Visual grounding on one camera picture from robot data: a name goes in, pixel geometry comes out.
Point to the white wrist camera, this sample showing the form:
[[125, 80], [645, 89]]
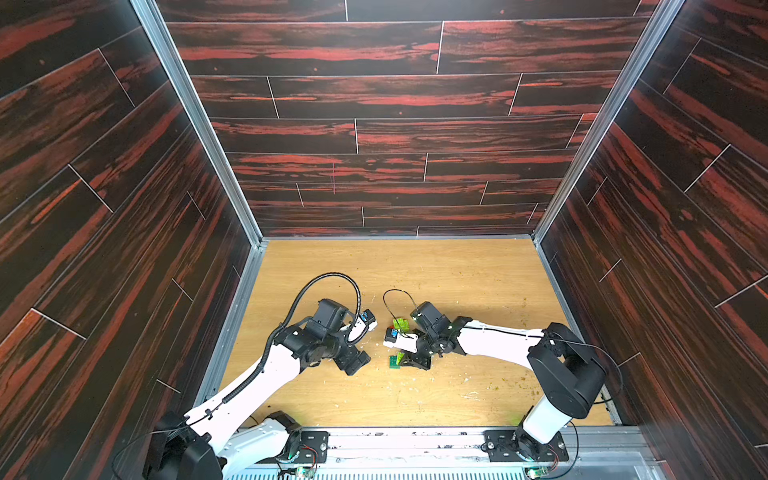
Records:
[[364, 323], [395, 339]]

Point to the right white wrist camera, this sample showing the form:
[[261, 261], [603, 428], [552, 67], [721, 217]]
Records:
[[395, 339]]

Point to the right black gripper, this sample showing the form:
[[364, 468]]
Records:
[[417, 355]]

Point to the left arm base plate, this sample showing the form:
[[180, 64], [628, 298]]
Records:
[[305, 447]]

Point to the lime lego brick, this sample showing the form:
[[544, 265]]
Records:
[[401, 325]]

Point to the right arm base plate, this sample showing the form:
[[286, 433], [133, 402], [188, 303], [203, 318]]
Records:
[[518, 446]]

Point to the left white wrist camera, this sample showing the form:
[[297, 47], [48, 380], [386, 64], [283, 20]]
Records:
[[364, 323]]

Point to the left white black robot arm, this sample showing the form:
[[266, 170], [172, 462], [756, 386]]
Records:
[[211, 442]]

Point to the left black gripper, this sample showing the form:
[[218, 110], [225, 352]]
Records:
[[358, 360]]

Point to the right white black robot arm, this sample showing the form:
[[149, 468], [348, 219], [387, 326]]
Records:
[[568, 370]]

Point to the aluminium front rail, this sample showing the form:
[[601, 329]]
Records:
[[455, 453]]

